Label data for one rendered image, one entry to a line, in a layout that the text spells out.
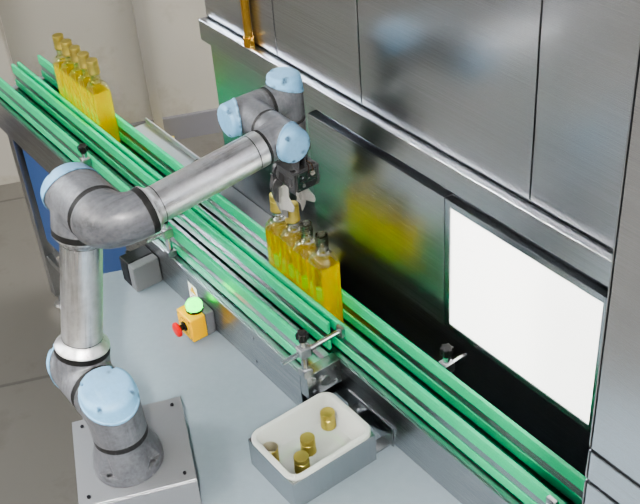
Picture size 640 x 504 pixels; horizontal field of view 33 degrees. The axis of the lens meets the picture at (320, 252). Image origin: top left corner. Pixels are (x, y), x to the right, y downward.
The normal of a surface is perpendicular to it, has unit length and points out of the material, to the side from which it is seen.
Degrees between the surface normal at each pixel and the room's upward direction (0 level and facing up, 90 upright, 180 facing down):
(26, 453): 0
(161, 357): 0
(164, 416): 3
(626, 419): 90
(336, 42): 90
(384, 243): 90
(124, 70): 90
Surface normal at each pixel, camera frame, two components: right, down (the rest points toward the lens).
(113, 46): 0.24, 0.57
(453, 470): -0.80, 0.41
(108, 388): -0.01, -0.70
